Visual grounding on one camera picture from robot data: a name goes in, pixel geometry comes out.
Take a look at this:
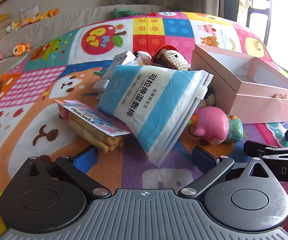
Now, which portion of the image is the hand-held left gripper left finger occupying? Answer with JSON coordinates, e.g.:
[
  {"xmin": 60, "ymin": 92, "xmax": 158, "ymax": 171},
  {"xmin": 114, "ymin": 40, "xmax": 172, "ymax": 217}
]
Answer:
[{"xmin": 23, "ymin": 146, "xmax": 112, "ymax": 200}]

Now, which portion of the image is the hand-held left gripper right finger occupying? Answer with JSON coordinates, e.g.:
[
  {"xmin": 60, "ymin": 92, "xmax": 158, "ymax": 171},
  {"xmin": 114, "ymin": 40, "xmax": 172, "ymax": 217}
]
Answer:
[{"xmin": 178, "ymin": 146, "xmax": 274, "ymax": 202}]

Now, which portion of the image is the teal egg-shaped toy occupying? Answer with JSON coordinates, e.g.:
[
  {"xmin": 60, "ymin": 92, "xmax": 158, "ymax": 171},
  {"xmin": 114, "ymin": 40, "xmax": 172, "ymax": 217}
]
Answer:
[{"xmin": 225, "ymin": 114, "xmax": 243, "ymax": 143}]

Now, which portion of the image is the biscuit stick snack pack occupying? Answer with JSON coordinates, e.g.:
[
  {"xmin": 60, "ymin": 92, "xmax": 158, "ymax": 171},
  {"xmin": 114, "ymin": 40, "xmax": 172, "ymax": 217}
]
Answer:
[{"xmin": 53, "ymin": 99, "xmax": 132, "ymax": 153}]

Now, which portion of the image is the pink whale toy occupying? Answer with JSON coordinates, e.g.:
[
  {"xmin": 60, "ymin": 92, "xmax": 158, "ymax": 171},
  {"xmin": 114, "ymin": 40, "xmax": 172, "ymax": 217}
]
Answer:
[{"xmin": 193, "ymin": 106, "xmax": 229, "ymax": 145}]

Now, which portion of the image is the small orange toy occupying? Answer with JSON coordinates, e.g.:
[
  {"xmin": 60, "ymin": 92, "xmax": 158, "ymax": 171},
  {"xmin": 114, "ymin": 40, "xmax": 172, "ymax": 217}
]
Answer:
[{"xmin": 188, "ymin": 114, "xmax": 200, "ymax": 126}]

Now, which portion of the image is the pink cardboard box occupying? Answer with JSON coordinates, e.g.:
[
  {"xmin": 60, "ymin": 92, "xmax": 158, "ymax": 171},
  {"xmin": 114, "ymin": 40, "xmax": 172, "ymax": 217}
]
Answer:
[{"xmin": 191, "ymin": 44, "xmax": 288, "ymax": 125}]

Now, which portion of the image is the small speckled crocheted toy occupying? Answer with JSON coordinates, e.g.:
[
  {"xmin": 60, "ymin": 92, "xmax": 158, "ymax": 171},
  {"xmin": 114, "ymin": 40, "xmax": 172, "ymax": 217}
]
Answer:
[{"xmin": 198, "ymin": 92, "xmax": 216, "ymax": 108}]

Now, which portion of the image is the blue white cotton pad pouch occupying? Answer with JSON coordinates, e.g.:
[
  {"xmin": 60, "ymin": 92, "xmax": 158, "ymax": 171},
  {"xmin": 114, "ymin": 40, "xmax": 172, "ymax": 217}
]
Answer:
[{"xmin": 98, "ymin": 64, "xmax": 214, "ymax": 167}]

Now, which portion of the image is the white charger plug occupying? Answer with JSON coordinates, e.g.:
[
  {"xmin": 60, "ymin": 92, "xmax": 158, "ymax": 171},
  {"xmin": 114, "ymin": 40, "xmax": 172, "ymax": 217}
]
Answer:
[{"xmin": 93, "ymin": 75, "xmax": 111, "ymax": 92}]

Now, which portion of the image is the brown crocheted doll red hat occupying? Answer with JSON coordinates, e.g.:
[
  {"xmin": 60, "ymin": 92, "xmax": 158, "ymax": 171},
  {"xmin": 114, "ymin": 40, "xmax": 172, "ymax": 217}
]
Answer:
[{"xmin": 151, "ymin": 44, "xmax": 191, "ymax": 71}]

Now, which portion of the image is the grey ribbed adapter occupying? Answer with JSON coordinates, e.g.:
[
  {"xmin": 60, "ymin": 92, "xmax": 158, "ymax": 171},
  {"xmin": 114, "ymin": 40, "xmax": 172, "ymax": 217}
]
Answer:
[{"xmin": 113, "ymin": 50, "xmax": 134, "ymax": 67}]

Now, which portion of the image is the colourful printed play mat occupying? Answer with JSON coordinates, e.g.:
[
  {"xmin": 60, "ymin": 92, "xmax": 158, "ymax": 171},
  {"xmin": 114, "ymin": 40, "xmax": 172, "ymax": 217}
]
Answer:
[{"xmin": 0, "ymin": 11, "xmax": 288, "ymax": 232}]

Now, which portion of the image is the black metal rack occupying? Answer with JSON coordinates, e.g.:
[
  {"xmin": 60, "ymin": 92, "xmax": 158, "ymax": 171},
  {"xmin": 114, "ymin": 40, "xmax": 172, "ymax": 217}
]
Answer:
[{"xmin": 245, "ymin": 0, "xmax": 272, "ymax": 47}]

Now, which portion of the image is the orange fish plush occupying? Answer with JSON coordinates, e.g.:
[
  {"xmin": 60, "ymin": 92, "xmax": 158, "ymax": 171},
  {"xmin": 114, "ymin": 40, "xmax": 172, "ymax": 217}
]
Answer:
[{"xmin": 12, "ymin": 42, "xmax": 31, "ymax": 57}]

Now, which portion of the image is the beige sofa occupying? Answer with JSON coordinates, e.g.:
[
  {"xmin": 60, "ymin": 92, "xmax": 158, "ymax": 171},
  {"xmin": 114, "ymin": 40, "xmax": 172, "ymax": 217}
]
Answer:
[{"xmin": 0, "ymin": 4, "xmax": 177, "ymax": 107}]

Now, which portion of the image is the small white yellow plush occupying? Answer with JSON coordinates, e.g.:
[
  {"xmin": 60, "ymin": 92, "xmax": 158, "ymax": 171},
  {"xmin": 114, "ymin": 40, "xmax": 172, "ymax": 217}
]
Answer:
[{"xmin": 5, "ymin": 21, "xmax": 19, "ymax": 33}]

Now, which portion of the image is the orange plush toy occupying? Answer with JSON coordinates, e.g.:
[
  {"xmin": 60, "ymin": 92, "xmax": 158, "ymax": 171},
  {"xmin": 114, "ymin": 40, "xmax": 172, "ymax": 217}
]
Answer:
[{"xmin": 38, "ymin": 8, "xmax": 59, "ymax": 20}]

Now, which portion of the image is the green plush toy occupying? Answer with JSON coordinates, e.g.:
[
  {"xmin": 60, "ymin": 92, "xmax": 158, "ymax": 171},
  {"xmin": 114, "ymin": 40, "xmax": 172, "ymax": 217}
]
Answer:
[{"xmin": 113, "ymin": 8, "xmax": 147, "ymax": 18}]

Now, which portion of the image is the white paper card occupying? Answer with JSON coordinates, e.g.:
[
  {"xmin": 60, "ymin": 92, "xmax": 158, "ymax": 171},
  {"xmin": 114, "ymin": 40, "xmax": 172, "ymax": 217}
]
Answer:
[{"xmin": 20, "ymin": 4, "xmax": 39, "ymax": 18}]

